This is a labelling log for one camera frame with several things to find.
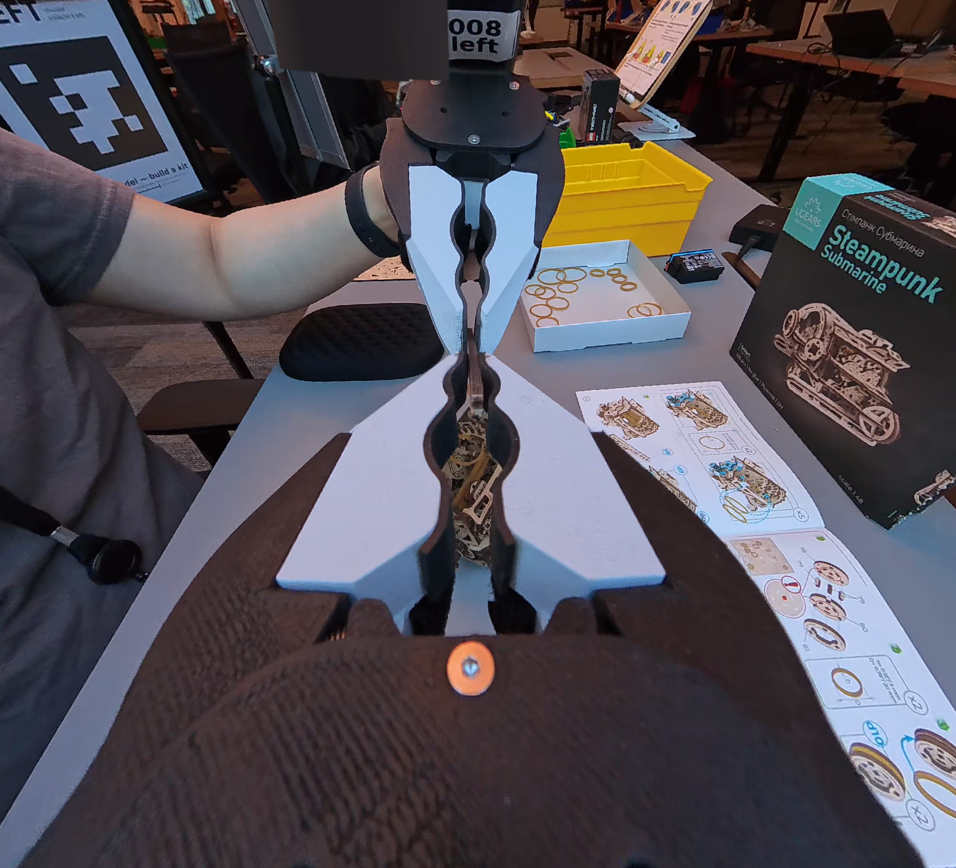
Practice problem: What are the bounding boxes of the instruction display board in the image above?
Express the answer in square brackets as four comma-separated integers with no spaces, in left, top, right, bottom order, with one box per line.
[614,0,794,112]

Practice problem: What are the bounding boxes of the grey monitor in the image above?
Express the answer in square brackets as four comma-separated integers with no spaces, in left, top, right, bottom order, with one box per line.
[208,0,352,171]

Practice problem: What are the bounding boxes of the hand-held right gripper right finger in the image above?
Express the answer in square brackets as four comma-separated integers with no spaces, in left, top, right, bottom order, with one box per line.
[481,353,667,636]

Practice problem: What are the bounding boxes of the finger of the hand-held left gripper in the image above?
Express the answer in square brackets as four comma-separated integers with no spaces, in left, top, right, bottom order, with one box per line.
[408,165,470,356]
[477,171,541,355]

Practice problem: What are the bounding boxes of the white shallow cardboard tray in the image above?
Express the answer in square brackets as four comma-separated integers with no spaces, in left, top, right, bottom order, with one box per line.
[517,238,693,354]

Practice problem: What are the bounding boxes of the person's left forearm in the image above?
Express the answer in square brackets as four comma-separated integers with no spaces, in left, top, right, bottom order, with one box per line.
[82,170,408,323]

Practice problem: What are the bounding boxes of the yellow plastic bin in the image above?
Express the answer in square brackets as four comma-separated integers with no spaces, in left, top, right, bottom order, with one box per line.
[539,140,715,258]

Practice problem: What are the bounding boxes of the black wristband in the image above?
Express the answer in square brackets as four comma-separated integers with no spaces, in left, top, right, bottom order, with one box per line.
[344,162,406,261]

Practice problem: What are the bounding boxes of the person's grey shirt torso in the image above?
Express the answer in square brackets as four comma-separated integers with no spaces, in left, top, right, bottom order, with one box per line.
[0,129,209,820]

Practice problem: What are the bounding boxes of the black padded wrist rest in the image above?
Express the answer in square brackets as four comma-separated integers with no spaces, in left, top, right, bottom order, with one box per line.
[278,303,447,384]

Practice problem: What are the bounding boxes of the black badge reel strap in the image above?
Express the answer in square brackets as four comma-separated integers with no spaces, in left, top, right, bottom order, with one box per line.
[0,486,149,587]

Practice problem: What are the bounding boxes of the small black battery pack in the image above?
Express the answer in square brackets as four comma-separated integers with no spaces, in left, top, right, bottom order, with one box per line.
[666,250,726,285]

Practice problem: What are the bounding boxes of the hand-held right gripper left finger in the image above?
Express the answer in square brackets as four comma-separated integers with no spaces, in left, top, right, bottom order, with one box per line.
[275,354,470,636]

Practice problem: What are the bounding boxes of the wooden mechanical model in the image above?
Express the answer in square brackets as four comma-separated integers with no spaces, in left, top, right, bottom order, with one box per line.
[439,405,503,570]

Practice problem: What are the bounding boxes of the black white marker sign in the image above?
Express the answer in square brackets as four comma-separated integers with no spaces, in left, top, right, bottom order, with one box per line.
[0,0,212,207]

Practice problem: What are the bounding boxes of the black power adapter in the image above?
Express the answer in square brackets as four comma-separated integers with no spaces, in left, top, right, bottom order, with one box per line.
[728,204,790,249]

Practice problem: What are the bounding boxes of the black model kit box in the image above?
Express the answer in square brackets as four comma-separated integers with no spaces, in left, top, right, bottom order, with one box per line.
[729,172,956,532]

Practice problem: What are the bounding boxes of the background wooden desk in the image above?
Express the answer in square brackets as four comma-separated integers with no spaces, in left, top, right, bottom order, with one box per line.
[747,35,956,184]

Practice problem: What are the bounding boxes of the group of yellow rubber bands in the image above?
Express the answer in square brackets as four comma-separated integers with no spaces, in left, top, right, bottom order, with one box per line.
[524,263,665,328]

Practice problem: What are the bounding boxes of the white board stand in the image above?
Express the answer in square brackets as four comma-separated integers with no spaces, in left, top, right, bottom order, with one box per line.
[618,103,697,142]

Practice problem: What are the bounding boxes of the small black carton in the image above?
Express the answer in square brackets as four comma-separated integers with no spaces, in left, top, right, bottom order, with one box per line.
[579,69,622,146]

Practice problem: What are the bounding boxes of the black laptop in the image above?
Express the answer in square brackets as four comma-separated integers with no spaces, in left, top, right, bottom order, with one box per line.
[822,9,902,60]

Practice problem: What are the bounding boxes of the open instruction booklet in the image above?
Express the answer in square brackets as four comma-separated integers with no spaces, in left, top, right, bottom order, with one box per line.
[575,380,956,868]

